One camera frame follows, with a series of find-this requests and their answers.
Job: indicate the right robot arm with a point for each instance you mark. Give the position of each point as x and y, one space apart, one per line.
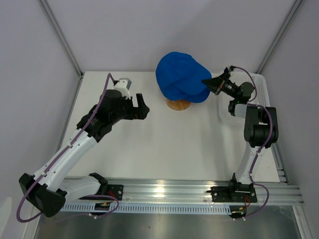
260 132

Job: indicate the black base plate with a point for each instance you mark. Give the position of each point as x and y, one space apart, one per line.
115 190
237 194

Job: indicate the blue cap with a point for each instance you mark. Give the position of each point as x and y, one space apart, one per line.
181 71
173 93

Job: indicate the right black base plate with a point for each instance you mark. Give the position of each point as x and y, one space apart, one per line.
237 194

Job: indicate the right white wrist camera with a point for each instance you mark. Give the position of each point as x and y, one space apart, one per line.
228 71

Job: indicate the aluminium mounting rail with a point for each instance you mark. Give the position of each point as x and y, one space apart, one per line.
180 174

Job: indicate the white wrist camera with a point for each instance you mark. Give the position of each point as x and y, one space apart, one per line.
228 71
123 86

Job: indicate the frame post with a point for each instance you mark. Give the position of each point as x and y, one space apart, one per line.
279 36
54 24

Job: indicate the left frame post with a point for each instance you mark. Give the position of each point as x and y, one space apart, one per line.
54 24

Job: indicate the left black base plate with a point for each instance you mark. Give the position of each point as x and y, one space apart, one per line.
115 190

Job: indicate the white plastic basket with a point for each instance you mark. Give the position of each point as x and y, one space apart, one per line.
223 99

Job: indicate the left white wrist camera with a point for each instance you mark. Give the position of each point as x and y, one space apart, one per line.
123 86

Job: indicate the right frame post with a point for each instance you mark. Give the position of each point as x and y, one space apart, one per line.
279 36

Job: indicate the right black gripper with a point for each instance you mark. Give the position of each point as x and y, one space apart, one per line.
216 84

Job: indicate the white slotted cable duct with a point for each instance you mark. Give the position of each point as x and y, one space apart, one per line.
205 209

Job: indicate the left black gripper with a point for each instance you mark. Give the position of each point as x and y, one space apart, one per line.
138 113

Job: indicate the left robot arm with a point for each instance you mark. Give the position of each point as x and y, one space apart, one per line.
45 189

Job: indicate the wooden hat stand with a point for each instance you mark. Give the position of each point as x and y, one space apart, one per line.
178 105

